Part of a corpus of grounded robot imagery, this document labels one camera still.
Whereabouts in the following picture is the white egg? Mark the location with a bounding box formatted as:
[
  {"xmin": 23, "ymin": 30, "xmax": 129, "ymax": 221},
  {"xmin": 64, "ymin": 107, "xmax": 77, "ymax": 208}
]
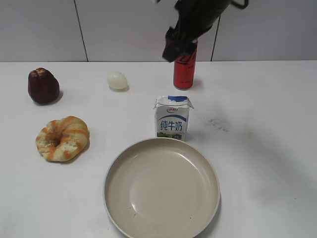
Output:
[{"xmin": 107, "ymin": 71, "xmax": 128, "ymax": 90}]

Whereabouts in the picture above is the white blue milk carton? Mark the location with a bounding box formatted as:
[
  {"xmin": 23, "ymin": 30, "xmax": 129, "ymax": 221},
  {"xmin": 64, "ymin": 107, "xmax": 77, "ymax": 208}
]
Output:
[{"xmin": 154, "ymin": 96, "xmax": 193, "ymax": 141}]

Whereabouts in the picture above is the black cable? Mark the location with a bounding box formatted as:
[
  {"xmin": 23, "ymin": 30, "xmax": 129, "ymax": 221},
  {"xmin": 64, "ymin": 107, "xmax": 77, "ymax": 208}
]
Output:
[{"xmin": 230, "ymin": 0, "xmax": 249, "ymax": 10}]

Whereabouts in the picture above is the red soda can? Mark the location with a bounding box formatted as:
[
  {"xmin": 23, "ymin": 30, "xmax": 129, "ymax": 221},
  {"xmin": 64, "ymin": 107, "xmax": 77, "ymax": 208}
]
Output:
[{"xmin": 173, "ymin": 39, "xmax": 198, "ymax": 90}]

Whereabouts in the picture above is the dark red wax apple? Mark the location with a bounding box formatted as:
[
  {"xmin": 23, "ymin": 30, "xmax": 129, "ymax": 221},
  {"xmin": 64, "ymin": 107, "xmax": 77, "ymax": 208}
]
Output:
[{"xmin": 28, "ymin": 67, "xmax": 60, "ymax": 105}]

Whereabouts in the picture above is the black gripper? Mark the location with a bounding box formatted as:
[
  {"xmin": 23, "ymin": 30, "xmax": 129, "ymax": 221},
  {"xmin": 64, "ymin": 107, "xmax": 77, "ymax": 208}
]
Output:
[{"xmin": 162, "ymin": 0, "xmax": 231, "ymax": 62}]

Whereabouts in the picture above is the beige round plate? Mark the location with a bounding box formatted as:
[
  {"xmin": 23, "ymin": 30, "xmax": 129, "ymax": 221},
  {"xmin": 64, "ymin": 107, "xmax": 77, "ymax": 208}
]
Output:
[{"xmin": 103, "ymin": 137, "xmax": 221, "ymax": 238}]

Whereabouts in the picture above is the orange striped bagel bread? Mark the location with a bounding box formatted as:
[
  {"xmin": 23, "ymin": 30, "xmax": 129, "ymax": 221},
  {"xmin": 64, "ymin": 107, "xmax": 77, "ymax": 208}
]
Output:
[{"xmin": 35, "ymin": 116, "xmax": 89, "ymax": 162}]

